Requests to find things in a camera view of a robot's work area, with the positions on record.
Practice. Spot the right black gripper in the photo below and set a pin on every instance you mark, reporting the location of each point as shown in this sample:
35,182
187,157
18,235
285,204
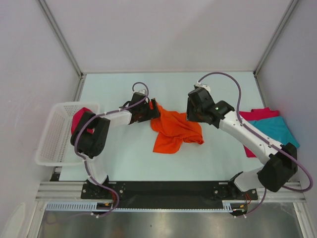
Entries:
190,116

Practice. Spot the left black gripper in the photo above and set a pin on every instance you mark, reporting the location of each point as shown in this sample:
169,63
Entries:
152,114

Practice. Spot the orange t-shirt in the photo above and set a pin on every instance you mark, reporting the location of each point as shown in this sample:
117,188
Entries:
173,129

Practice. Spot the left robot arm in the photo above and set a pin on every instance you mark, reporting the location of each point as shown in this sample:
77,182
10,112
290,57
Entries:
89,130

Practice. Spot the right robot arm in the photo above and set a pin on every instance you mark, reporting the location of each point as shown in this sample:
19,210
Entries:
277,167

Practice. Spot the folded crimson t-shirt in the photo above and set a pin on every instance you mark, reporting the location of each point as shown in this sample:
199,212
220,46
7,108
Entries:
258,114

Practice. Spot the folded teal t-shirt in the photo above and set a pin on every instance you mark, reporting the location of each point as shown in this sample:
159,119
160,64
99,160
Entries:
276,129

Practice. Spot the crimson t-shirt in basket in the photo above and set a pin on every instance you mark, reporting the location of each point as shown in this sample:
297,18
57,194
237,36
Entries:
77,117

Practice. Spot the white plastic basket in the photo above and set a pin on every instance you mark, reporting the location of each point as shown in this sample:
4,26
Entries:
55,149

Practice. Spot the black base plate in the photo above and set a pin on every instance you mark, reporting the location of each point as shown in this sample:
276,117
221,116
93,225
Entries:
179,194

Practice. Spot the white cable duct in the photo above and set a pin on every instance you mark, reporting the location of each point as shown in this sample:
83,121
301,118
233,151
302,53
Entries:
102,207

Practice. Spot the aluminium frame rail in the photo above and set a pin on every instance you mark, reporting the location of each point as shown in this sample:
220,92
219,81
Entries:
71,191

